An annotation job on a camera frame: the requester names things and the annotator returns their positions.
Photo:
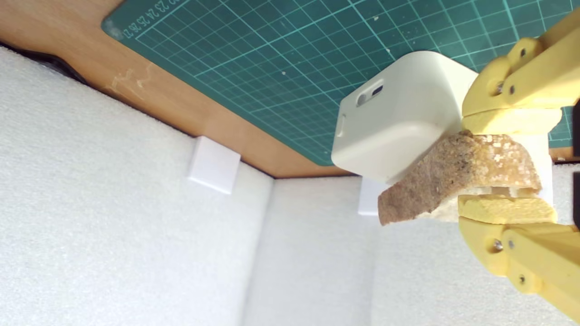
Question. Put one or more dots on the white block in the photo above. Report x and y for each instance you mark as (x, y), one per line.
(398, 122)

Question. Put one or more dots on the white wall clip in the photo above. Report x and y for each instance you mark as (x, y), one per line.
(368, 199)
(213, 165)

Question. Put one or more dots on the brown bread slice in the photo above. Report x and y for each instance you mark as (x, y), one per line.
(430, 181)

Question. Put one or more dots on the green cutting mat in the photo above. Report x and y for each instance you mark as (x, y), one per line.
(272, 54)

